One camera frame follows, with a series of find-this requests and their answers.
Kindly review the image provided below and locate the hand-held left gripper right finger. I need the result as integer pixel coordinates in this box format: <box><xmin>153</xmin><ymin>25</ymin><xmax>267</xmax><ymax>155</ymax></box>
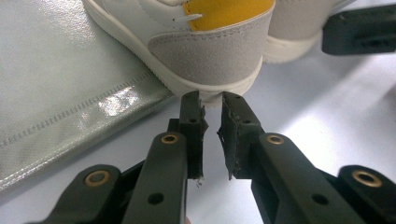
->
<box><xmin>217</xmin><ymin>91</ymin><xmax>367</xmax><ymax>224</ymax></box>

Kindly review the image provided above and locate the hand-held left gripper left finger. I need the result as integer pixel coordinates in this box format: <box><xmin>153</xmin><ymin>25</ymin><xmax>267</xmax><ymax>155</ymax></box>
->
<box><xmin>120</xmin><ymin>90</ymin><xmax>209</xmax><ymax>224</ymax></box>

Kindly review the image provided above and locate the white grey sneaker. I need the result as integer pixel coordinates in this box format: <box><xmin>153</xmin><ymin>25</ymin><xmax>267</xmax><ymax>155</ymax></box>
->
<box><xmin>262</xmin><ymin>0</ymin><xmax>358</xmax><ymax>64</ymax></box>
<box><xmin>82</xmin><ymin>0</ymin><xmax>276</xmax><ymax>107</ymax></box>

